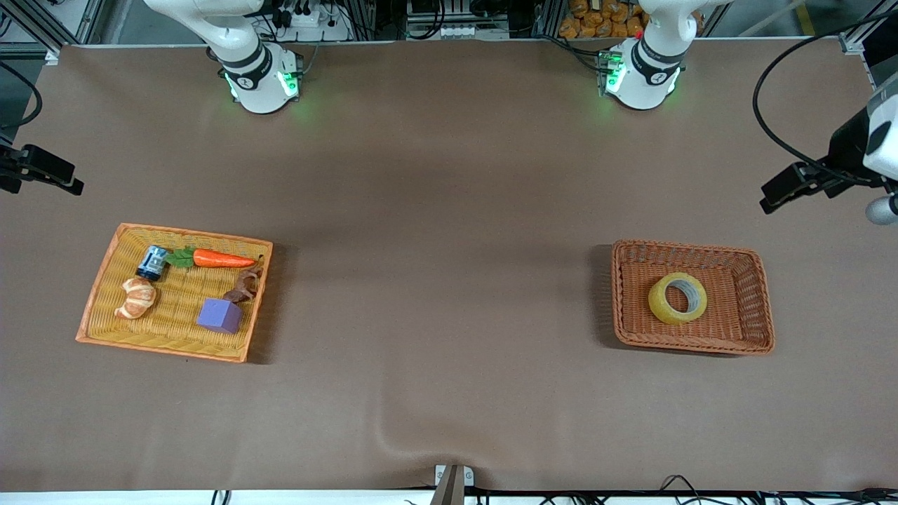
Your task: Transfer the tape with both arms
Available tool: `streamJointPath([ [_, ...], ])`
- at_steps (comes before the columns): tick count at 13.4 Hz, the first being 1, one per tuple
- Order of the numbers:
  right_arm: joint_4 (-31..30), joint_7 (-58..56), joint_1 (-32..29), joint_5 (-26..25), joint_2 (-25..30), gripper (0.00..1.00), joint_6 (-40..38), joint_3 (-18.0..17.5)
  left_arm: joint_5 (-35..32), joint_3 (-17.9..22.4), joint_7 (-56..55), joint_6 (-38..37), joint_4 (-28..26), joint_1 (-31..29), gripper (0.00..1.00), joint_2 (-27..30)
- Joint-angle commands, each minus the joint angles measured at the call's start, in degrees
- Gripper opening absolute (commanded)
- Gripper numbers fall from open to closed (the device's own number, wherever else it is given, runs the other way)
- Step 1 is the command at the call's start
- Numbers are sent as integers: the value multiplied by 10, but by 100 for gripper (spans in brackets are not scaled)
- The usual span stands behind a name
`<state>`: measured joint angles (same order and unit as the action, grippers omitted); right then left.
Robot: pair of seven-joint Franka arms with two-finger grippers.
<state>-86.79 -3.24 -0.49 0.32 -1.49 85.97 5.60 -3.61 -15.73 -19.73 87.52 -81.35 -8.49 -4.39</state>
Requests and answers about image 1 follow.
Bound grey metal table bracket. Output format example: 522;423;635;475
434;464;475;489

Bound orange toy carrot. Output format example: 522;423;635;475
166;246;257;270

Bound small blue can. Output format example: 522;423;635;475
136;245;170;282

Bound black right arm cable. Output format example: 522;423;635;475
0;62;43;130

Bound aluminium frame post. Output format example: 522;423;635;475
838;0;898;55
0;0;106;53

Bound long white power strip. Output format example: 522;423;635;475
407;25;509;41

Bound brown table cloth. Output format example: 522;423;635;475
0;39;898;492

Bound brown twisted wooden piece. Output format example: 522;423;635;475
223;255;265;304

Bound yellow clear tape roll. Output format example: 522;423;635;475
648;272;708;325

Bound yellow wicker tray orange rim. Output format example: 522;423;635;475
76;222;274;364

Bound brown wicker basket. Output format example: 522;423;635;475
610;239;776;356

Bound purple foam block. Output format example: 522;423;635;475
196;297;243;335

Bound bag of orange toys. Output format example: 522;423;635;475
559;0;704;39

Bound toy bread croissant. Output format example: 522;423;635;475
114;276;158;321

